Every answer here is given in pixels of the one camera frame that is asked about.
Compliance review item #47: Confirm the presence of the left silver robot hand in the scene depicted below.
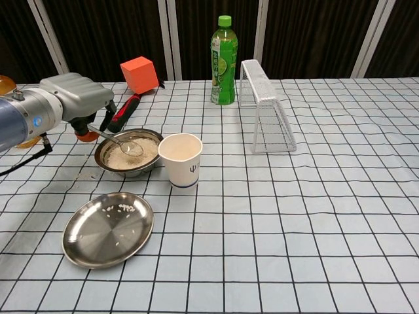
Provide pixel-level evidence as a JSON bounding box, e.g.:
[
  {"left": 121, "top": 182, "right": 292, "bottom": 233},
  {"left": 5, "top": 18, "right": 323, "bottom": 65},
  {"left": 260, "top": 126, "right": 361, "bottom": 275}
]
[{"left": 39, "top": 72, "right": 117, "bottom": 143}]

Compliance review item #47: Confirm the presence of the small metal spoon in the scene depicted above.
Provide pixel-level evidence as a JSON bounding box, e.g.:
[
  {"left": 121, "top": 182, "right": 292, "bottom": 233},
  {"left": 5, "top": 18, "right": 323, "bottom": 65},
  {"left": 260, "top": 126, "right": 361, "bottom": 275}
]
[{"left": 87, "top": 124, "right": 144, "bottom": 157}]

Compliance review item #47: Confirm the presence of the white rice heap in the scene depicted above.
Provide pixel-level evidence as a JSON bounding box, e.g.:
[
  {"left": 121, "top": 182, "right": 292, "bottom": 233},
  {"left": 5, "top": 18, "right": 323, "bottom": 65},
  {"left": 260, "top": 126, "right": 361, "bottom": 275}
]
[{"left": 105, "top": 137, "right": 160, "bottom": 170}]

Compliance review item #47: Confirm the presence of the steel bowl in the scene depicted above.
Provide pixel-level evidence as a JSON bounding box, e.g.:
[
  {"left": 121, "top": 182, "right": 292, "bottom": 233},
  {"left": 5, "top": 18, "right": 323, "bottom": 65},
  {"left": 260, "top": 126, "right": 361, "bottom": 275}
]
[{"left": 94, "top": 128, "right": 164, "bottom": 179}]

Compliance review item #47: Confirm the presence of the white paper cup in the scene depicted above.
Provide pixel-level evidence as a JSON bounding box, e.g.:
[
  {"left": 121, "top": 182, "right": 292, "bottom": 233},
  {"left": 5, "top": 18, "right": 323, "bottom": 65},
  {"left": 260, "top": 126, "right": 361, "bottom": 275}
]
[{"left": 158, "top": 133, "right": 203, "bottom": 190}]

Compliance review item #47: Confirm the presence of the steel plate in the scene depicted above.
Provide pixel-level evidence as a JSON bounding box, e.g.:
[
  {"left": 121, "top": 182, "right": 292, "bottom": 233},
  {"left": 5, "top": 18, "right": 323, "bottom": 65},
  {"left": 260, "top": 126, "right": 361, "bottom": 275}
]
[{"left": 62, "top": 192, "right": 155, "bottom": 270}]

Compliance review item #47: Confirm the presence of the red black hammer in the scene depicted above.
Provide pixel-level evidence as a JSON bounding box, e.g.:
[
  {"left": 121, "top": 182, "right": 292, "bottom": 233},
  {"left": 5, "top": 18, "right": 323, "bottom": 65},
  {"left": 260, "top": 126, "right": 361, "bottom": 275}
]
[{"left": 107, "top": 78, "right": 166, "bottom": 133}]

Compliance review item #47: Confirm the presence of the orange cube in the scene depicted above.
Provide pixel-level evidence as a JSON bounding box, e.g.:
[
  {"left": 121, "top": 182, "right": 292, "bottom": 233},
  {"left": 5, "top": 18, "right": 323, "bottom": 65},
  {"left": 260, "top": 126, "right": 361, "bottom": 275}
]
[{"left": 120, "top": 56, "right": 160, "bottom": 96}]

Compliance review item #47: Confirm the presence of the black pleated screen panel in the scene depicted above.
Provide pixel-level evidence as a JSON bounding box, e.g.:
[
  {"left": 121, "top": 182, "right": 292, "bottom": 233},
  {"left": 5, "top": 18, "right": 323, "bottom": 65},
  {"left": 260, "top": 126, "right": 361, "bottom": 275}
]
[
  {"left": 365, "top": 0, "right": 419, "bottom": 78},
  {"left": 261, "top": 0, "right": 380, "bottom": 79},
  {"left": 173, "top": 0, "right": 264, "bottom": 81},
  {"left": 0, "top": 0, "right": 60, "bottom": 84},
  {"left": 42, "top": 0, "right": 174, "bottom": 82}
]

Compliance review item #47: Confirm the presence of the green tea bottle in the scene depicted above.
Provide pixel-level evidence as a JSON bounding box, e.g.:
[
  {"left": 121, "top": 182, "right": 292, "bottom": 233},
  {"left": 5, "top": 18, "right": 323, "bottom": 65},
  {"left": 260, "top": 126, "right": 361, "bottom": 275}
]
[{"left": 210, "top": 14, "right": 239, "bottom": 106}]

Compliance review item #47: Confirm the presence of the blue checked tablecloth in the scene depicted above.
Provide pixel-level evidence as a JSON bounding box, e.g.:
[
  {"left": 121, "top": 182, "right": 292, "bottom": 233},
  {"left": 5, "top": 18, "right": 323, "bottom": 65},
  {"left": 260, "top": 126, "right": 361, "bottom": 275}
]
[{"left": 0, "top": 77, "right": 419, "bottom": 314}]

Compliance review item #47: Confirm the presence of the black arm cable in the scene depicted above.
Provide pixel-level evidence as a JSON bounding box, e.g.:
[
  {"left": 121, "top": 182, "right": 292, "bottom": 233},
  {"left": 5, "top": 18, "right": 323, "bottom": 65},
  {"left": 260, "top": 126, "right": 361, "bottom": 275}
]
[{"left": 0, "top": 133, "right": 54, "bottom": 177}]

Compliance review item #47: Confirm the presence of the silver screen frame post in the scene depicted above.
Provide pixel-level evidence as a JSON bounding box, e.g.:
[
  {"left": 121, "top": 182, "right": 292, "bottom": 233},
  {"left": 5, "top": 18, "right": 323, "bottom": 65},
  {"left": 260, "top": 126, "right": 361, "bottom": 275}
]
[
  {"left": 26, "top": 0, "right": 70, "bottom": 75},
  {"left": 156, "top": 0, "right": 183, "bottom": 81},
  {"left": 254, "top": 0, "right": 278, "bottom": 80},
  {"left": 352, "top": 0, "right": 393, "bottom": 79}
]

